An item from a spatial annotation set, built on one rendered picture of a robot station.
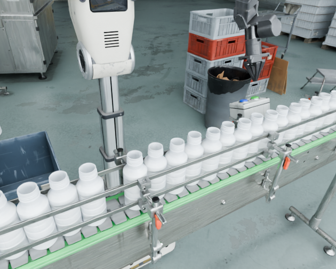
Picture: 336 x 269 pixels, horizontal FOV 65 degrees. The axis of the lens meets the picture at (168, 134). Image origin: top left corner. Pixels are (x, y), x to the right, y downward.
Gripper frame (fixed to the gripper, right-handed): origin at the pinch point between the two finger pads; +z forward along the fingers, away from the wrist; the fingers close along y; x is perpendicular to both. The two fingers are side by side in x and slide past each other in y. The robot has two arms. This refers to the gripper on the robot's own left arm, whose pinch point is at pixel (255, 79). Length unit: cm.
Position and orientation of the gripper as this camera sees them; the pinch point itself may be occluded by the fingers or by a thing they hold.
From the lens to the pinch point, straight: 109.2
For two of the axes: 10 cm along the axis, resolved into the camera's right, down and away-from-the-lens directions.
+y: 8.6, -2.5, 4.4
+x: -4.9, -1.7, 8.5
